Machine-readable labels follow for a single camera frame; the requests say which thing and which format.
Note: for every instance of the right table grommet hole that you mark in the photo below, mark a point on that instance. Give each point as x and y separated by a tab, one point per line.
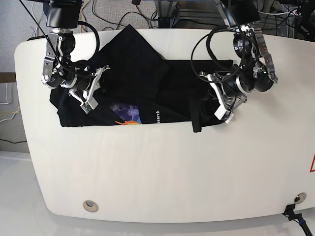
300	198

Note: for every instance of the aluminium frame post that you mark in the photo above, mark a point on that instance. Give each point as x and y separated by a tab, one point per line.
168	13

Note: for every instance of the black clamp with cable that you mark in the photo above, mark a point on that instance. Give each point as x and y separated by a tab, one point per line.
298	218

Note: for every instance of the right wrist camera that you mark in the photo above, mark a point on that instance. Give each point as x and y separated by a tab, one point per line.
89	105

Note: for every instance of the table grommet hole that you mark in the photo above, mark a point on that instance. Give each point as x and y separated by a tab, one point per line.
300	198
90	206

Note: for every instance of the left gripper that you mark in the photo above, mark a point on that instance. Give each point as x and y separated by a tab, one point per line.
230	93

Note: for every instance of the red warning triangle sticker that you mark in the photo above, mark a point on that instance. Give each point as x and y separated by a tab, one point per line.
312	168

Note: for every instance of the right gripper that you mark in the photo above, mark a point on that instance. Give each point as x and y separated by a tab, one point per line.
84	89

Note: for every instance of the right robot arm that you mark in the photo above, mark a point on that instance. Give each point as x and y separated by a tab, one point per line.
58	69

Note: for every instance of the left table grommet hole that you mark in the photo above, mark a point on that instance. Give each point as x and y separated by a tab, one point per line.
90	206

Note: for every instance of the black T-shirt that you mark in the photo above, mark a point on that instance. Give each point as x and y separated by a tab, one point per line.
142	88

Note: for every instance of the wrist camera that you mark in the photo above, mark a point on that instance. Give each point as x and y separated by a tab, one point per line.
89	105
223	114

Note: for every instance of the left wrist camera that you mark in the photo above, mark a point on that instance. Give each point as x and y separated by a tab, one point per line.
223	114

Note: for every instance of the black bar at table edge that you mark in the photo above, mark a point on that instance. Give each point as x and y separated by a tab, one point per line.
36	37

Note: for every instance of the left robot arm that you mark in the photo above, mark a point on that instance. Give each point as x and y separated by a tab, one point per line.
255	71

